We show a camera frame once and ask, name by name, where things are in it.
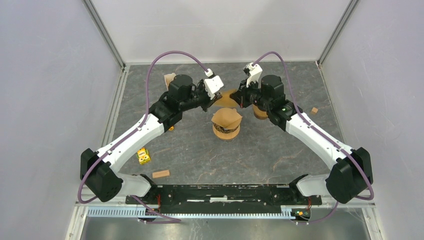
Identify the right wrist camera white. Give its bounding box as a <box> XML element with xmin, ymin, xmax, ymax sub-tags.
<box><xmin>243</xmin><ymin>62</ymin><xmax>263</xmax><ymax>88</ymax></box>

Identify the orange coffee filter box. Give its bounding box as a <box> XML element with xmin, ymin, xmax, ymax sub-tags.
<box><xmin>164</xmin><ymin>72</ymin><xmax>176</xmax><ymax>90</ymax></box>

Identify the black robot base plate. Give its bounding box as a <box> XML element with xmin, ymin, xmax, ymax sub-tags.
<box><xmin>140</xmin><ymin>184</ymin><xmax>322</xmax><ymax>214</ymax></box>

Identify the wooden rectangular block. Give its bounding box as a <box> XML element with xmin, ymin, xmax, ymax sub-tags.
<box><xmin>152</xmin><ymin>169</ymin><xmax>171</xmax><ymax>179</ymax></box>

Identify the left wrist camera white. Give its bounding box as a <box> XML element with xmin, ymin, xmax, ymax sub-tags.
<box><xmin>203</xmin><ymin>68</ymin><xmax>224</xmax><ymax>100</ymax></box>

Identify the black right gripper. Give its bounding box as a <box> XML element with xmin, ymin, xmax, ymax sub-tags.
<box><xmin>230</xmin><ymin>77</ymin><xmax>272</xmax><ymax>111</ymax></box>

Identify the glass dripper with wooden collar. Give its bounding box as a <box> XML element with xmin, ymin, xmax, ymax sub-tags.
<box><xmin>212</xmin><ymin>123</ymin><xmax>241</xmax><ymax>142</ymax></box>

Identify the yellow green toy block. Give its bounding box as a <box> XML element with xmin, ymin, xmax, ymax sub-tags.
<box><xmin>136</xmin><ymin>147</ymin><xmax>151</xmax><ymax>165</ymax></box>

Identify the brown paper coffee filter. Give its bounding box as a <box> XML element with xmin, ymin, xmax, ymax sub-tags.
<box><xmin>211</xmin><ymin>107</ymin><xmax>242</xmax><ymax>130</ymax></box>

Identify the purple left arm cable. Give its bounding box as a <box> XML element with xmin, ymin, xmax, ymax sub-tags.
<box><xmin>77</xmin><ymin>50</ymin><xmax>213</xmax><ymax>225</ymax></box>

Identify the wooden dripper ring holder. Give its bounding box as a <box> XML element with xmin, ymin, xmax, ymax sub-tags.
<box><xmin>252</xmin><ymin>105</ymin><xmax>268</xmax><ymax>120</ymax></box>

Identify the small wooden cube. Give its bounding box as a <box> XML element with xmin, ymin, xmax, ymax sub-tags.
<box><xmin>310</xmin><ymin>107</ymin><xmax>319</xmax><ymax>115</ymax></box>

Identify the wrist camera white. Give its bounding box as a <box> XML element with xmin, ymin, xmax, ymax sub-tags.
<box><xmin>243</xmin><ymin>62</ymin><xmax>263</xmax><ymax>88</ymax></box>
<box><xmin>203</xmin><ymin>68</ymin><xmax>224</xmax><ymax>100</ymax></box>

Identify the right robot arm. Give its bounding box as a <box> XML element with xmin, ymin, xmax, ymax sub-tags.
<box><xmin>229</xmin><ymin>75</ymin><xmax>374</xmax><ymax>204</ymax></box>

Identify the slotted aluminium rail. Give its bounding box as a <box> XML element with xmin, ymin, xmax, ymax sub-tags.
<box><xmin>86</xmin><ymin>206</ymin><xmax>294</xmax><ymax>220</ymax></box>

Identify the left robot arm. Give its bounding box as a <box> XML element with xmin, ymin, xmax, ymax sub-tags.
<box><xmin>80</xmin><ymin>74</ymin><xmax>224</xmax><ymax>204</ymax></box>

